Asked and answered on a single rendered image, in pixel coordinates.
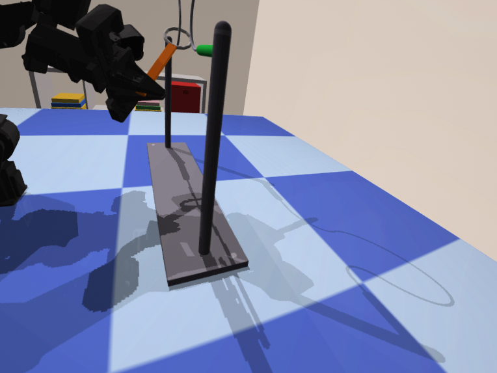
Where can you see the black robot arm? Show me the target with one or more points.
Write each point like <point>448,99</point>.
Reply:
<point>41,51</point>

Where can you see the orange handle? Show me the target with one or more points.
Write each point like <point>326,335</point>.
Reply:
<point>163,59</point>

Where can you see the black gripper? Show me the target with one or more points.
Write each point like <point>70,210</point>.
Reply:
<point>91,57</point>

